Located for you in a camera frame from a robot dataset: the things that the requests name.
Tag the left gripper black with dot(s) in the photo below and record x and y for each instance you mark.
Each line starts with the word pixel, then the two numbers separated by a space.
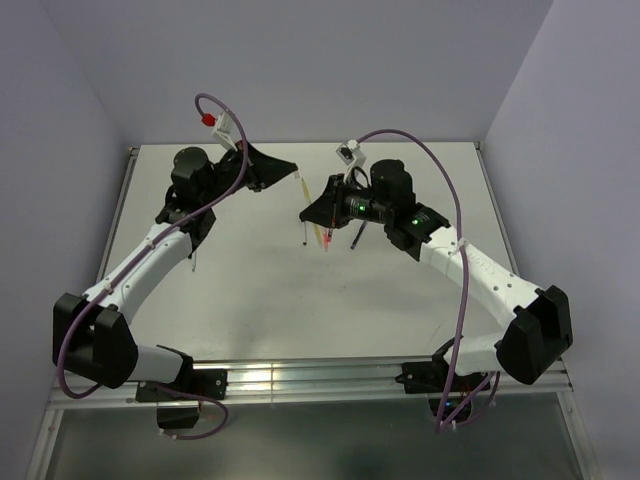
pixel 262 170

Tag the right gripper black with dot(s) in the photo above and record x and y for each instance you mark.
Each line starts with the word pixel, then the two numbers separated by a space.
pixel 328 210

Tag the purple pen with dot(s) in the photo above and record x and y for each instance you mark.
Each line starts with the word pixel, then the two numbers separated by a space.
pixel 358 235

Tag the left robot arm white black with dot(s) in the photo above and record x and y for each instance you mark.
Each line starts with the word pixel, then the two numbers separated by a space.
pixel 91 331

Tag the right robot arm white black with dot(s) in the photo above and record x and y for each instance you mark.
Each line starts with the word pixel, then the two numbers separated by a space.
pixel 535 322

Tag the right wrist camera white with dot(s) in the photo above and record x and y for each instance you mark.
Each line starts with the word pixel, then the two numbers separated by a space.
pixel 353 157

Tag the aluminium rail frame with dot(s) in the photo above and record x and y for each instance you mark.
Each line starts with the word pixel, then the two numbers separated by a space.
pixel 293 381

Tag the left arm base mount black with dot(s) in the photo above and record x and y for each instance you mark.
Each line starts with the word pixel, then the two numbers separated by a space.
pixel 210 385

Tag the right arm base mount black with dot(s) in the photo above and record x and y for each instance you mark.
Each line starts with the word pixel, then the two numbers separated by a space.
pixel 429 377

